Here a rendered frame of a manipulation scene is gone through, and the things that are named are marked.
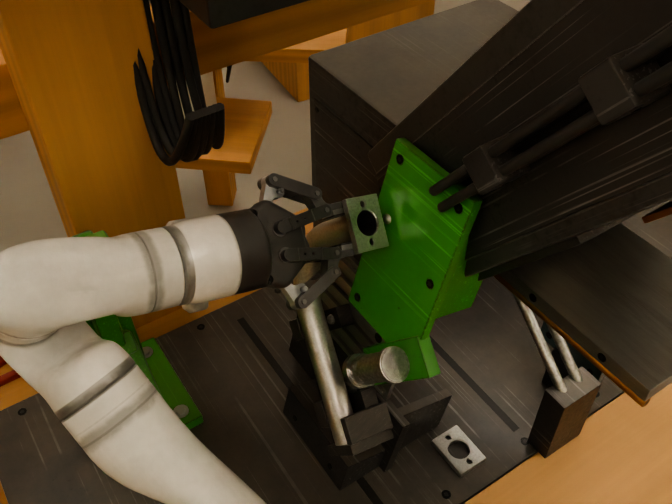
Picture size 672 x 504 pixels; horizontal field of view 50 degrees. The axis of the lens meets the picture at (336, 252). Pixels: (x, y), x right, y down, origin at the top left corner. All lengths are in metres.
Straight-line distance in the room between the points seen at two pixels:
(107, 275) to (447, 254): 0.30
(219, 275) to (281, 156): 2.20
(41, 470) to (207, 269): 0.43
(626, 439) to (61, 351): 0.67
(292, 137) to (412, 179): 2.22
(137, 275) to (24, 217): 2.17
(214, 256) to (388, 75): 0.36
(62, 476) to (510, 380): 0.57
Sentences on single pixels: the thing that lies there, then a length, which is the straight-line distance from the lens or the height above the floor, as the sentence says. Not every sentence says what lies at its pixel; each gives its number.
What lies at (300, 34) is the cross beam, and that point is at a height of 1.20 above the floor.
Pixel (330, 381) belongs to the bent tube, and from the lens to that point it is 0.83.
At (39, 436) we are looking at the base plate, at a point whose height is 0.90.
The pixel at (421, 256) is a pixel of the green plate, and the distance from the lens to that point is 0.71.
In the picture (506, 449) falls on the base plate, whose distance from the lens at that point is 0.93.
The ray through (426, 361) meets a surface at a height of 1.10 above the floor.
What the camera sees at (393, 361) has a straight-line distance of 0.75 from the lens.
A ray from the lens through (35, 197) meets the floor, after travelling 2.83.
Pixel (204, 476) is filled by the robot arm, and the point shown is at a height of 1.18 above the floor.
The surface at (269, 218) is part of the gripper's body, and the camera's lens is 0.68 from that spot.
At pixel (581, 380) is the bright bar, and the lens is 0.88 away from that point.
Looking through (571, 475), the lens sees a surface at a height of 0.90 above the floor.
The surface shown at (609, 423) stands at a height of 0.90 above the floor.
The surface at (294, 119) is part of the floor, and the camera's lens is 3.02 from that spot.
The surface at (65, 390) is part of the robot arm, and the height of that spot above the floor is 1.24.
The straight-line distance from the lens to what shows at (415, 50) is 0.93.
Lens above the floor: 1.69
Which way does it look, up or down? 44 degrees down
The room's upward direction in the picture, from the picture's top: straight up
